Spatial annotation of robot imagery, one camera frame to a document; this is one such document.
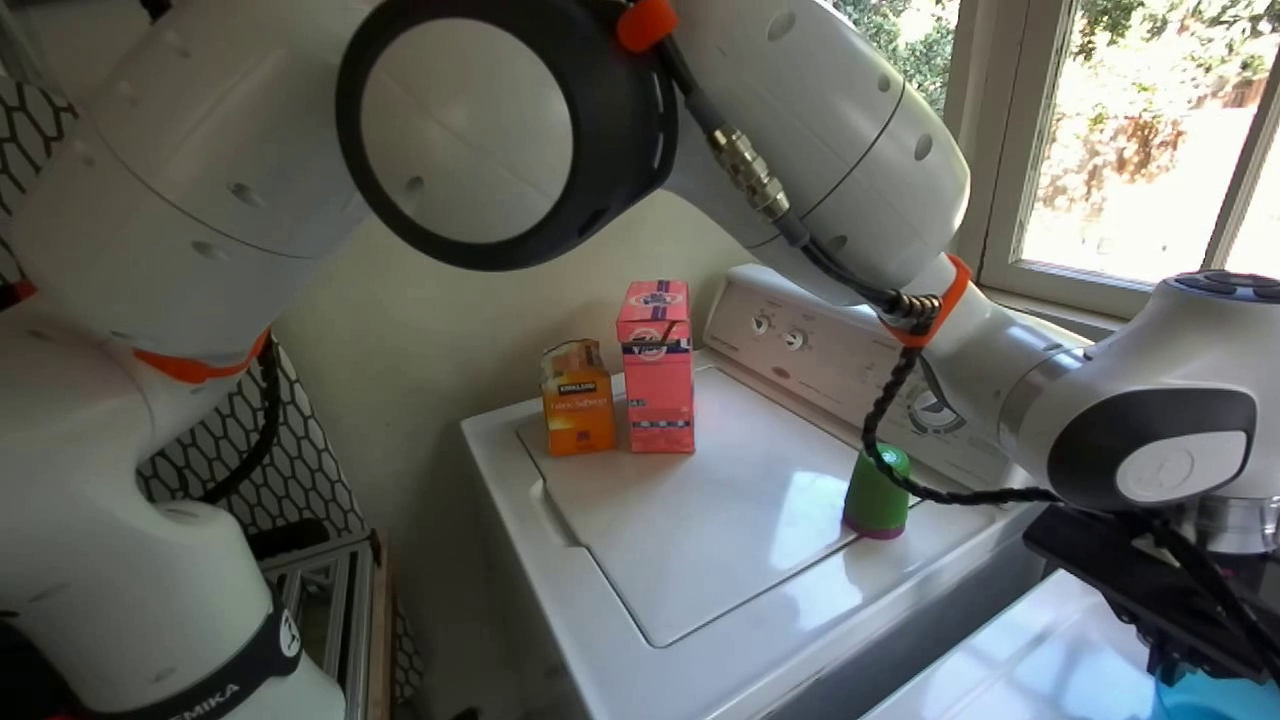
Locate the pink Tide detergent box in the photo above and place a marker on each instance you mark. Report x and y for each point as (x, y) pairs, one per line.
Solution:
(655, 332)

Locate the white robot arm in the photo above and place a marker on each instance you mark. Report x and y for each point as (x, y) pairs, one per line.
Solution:
(171, 219)

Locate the black hexagon mesh panel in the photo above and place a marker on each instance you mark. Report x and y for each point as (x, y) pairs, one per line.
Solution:
(263, 455)

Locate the white framed window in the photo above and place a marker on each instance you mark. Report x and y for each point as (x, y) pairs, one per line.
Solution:
(1111, 141)

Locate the white Whirlpool dryer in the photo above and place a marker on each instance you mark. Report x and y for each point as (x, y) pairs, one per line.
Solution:
(1054, 654)

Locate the white washing machine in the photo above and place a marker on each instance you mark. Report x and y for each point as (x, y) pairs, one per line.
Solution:
(725, 586)

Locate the green cup with pink rim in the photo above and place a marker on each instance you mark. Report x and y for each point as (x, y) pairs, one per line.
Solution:
(878, 504)

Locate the blue plastic bowl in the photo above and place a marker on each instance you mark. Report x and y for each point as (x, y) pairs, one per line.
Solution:
(1213, 696)

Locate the orange small detergent box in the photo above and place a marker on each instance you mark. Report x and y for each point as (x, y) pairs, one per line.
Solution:
(578, 402)

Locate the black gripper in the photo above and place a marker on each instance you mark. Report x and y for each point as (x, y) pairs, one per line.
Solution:
(1193, 611)

